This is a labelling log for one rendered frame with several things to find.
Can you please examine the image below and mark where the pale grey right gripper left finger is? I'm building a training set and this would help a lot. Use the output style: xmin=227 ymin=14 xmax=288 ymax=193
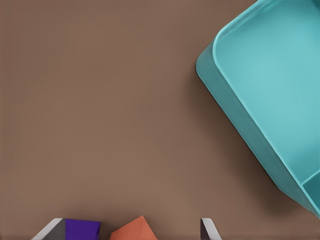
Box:
xmin=30 ymin=217 xmax=67 ymax=240

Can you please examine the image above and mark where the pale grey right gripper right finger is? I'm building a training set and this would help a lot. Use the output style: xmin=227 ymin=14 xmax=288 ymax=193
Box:
xmin=199 ymin=217 xmax=223 ymax=240

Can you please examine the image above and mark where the purple cube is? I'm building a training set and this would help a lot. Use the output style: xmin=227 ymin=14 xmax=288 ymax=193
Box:
xmin=64 ymin=218 xmax=102 ymax=240

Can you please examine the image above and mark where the orange cube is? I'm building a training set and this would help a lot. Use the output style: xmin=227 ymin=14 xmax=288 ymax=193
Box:
xmin=109 ymin=214 xmax=159 ymax=240

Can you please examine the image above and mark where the teal plastic tray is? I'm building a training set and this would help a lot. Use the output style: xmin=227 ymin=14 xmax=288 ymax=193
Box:
xmin=194 ymin=0 xmax=320 ymax=218

